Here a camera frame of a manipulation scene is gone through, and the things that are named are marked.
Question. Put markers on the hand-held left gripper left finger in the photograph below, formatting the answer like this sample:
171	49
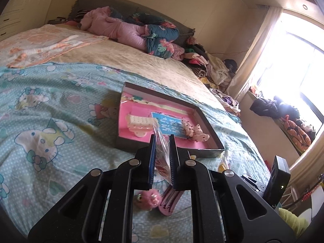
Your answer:
152	162

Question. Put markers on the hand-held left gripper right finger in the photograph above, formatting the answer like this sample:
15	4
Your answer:
172	162

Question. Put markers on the clear packet of red beads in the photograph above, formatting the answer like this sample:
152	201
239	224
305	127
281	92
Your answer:
162	162

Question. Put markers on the pink lined jewelry box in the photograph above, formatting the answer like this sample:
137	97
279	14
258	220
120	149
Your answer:
141	111

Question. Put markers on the polka dot fabric bow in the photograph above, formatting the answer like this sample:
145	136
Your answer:
195	131

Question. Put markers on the blue card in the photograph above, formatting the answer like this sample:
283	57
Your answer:
169	124

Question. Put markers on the pink hair comb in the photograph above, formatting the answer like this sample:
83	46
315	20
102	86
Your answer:
169	202

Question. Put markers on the white hair claw clip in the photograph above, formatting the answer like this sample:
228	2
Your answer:
139	121

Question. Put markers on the green garment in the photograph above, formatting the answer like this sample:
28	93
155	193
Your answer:
291	220

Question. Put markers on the dark jacket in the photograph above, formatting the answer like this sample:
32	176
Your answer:
268	106

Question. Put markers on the beige bedspread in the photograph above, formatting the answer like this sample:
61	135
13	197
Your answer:
151	63

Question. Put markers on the pile of clothes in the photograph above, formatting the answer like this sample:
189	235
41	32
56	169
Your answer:
212	65

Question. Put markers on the cartoon print bed sheet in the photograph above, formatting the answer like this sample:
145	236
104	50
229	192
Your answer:
50	106

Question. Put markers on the dark floral quilt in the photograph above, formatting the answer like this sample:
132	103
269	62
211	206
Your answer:
159	38

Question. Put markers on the pink quilt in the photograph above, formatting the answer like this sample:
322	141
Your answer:
121	30

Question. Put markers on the cream curtain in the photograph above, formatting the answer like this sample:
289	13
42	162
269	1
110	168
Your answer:
255	45

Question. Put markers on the peach floral blanket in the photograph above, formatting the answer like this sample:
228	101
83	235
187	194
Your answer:
38	43

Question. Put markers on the grey headboard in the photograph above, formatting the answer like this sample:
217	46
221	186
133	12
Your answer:
101	1

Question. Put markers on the cream wardrobe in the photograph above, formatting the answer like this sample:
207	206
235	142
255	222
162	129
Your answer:
15	10

